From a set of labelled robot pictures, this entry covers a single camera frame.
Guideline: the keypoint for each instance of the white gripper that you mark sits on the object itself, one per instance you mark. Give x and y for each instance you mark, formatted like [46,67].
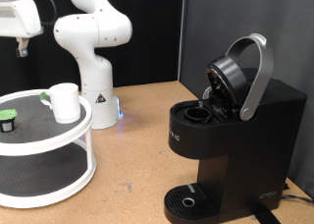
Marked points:
[19,19]

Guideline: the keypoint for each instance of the coffee pod with green lid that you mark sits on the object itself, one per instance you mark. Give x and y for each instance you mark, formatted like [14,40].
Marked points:
[7,115]

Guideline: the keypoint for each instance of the black Keurig coffee machine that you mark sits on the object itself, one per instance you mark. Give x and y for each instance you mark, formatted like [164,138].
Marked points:
[242,152]

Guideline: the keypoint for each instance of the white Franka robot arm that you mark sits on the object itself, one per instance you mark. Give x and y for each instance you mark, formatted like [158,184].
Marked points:
[94,30]

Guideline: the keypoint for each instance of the white two-tier turntable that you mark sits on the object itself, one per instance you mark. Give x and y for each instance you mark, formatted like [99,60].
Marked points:
[39,145]

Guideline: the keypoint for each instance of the black curtain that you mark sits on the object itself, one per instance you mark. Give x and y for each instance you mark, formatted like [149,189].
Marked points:
[150,37]

